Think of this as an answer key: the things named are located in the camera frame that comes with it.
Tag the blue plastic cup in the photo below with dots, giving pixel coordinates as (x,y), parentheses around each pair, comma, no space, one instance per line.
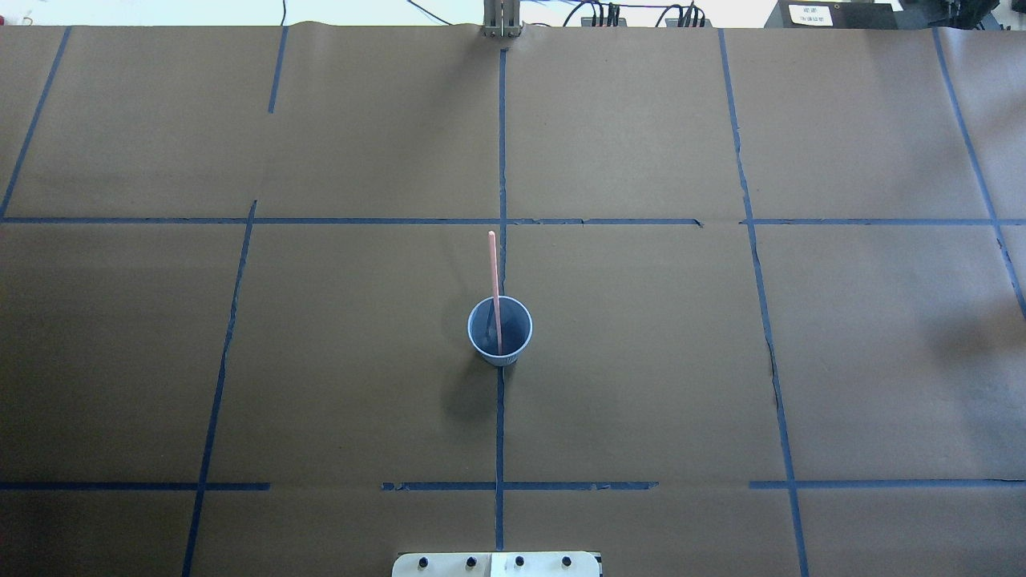
(516,328)

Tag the red chopstick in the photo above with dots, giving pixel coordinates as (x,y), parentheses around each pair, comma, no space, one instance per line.
(495,290)

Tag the far orange connector board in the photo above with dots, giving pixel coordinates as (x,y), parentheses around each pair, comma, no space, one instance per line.
(603,16)

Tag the black labelled box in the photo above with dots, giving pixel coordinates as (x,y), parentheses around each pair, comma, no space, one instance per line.
(842,15)

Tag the aluminium frame post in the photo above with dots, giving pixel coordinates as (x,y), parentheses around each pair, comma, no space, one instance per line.
(502,19)

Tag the white pedestal column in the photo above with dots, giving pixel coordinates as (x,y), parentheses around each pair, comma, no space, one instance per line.
(499,563)

